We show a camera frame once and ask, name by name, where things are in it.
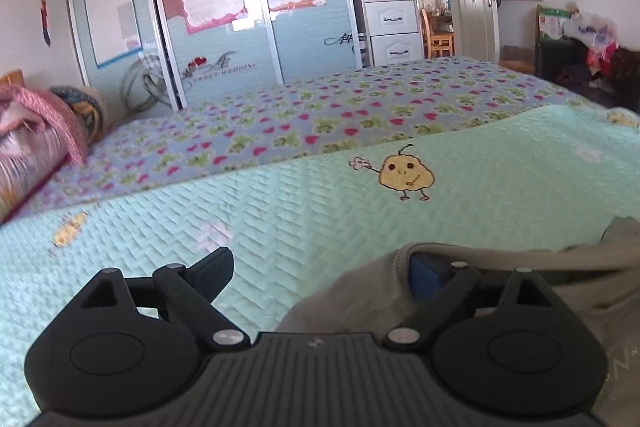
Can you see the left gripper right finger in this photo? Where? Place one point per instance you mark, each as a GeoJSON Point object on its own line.
{"type": "Point", "coordinates": [442, 291]}

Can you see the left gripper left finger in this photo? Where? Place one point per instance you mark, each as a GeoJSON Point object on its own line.
{"type": "Point", "coordinates": [189, 293]}

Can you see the grey t-shirt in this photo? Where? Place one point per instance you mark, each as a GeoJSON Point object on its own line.
{"type": "Point", "coordinates": [599, 282]}

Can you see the mint quilted bee bedspread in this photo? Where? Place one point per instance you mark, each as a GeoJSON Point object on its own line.
{"type": "Point", "coordinates": [548, 178]}

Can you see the colourful patterned pillow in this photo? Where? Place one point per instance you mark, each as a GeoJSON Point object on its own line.
{"type": "Point", "coordinates": [88, 107]}

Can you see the white standing fan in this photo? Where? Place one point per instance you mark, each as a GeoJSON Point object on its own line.
{"type": "Point", "coordinates": [143, 87]}

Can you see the black chair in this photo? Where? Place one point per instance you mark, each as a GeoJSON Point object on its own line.
{"type": "Point", "coordinates": [564, 63]}

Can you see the pink fuzzy blanket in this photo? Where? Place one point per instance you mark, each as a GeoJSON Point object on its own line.
{"type": "Point", "coordinates": [47, 110]}

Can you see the wooden dining chair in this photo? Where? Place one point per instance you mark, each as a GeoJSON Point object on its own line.
{"type": "Point", "coordinates": [438, 34]}

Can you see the white drawer unit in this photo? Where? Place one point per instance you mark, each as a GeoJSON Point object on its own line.
{"type": "Point", "coordinates": [394, 31]}

